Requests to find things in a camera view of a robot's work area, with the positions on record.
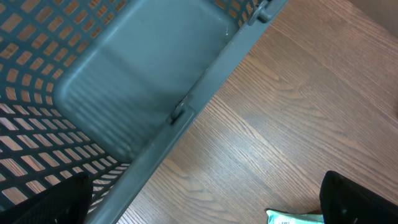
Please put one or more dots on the grey plastic mesh basket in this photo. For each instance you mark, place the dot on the grey plastic mesh basket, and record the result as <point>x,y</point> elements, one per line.
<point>109,87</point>

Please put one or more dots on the teal white packet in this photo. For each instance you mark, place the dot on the teal white packet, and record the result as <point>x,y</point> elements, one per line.
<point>276,217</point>

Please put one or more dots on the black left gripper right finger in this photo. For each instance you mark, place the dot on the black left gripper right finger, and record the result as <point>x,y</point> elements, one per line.
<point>343,201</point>

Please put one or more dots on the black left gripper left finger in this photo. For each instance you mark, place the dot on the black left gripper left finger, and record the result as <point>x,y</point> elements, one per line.
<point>67,202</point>

